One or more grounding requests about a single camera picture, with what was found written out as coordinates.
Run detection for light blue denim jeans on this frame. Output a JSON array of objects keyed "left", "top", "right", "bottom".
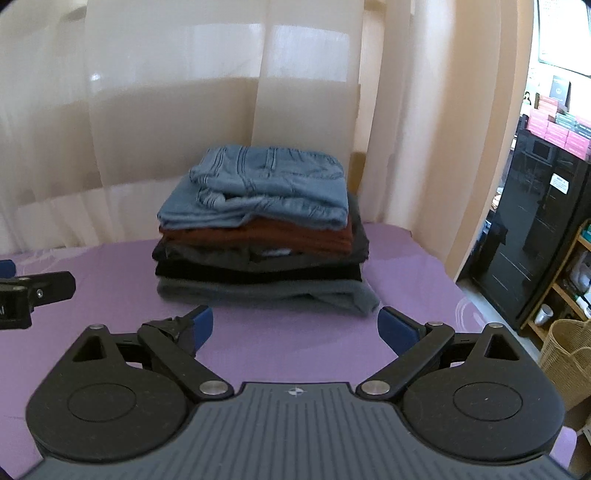
[{"left": 157, "top": 145, "right": 349, "bottom": 230}]

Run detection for grey folded garment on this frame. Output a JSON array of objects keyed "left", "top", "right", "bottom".
[{"left": 157, "top": 278, "right": 380, "bottom": 317}]

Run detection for purple bed sheet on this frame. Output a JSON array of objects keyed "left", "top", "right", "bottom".
[{"left": 0, "top": 222, "right": 578, "bottom": 480}]

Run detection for black folded garment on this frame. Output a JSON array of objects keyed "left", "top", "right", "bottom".
[{"left": 152, "top": 194, "right": 370, "bottom": 285}]

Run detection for rust red folded garment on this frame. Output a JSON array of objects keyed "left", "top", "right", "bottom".
[{"left": 159, "top": 216, "right": 353, "bottom": 256}]

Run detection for black glass door cabinet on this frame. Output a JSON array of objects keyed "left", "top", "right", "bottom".
[{"left": 468, "top": 125, "right": 590, "bottom": 330}]

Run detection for woven straw basket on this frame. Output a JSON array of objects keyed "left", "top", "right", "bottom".
[{"left": 539, "top": 319, "right": 590, "bottom": 411}]

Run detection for wooden shelf unit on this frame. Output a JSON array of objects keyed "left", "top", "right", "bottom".
[{"left": 522, "top": 219, "right": 590, "bottom": 343}]

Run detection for sheer white curtain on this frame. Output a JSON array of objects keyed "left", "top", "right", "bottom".
[{"left": 0, "top": 0, "right": 537, "bottom": 278}]

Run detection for pink stacked boxes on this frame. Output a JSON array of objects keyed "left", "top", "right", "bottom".
[{"left": 526, "top": 96, "right": 590, "bottom": 161}]

